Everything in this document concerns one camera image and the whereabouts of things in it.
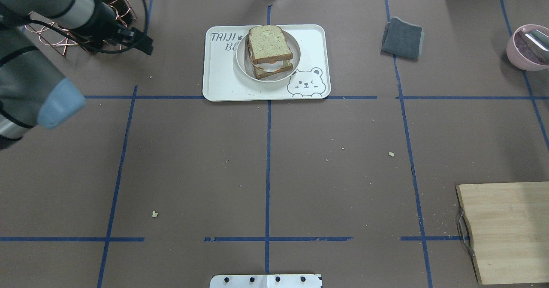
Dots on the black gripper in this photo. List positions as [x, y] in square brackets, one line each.
[104, 19]

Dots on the white round plate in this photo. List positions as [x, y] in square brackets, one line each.
[242, 58]

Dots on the bread slice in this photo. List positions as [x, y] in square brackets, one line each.
[267, 44]
[258, 74]

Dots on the fried egg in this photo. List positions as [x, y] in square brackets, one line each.
[274, 66]

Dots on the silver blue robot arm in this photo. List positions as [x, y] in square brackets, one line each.
[33, 90]

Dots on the white bear tray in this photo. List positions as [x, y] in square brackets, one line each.
[231, 75]

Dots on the dark glass bottle left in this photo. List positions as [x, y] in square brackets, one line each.
[118, 1]

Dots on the grey folded cloth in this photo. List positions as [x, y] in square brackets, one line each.
[403, 39]

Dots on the pink bowl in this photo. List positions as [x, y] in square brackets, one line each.
[517, 58]

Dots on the silver metal scoop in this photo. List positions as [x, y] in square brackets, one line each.
[534, 45]

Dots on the wooden cutting board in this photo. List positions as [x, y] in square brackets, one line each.
[506, 231]

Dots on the copper wire bottle rack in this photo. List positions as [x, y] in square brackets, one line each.
[60, 43]

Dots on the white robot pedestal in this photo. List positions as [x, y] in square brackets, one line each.
[267, 281]

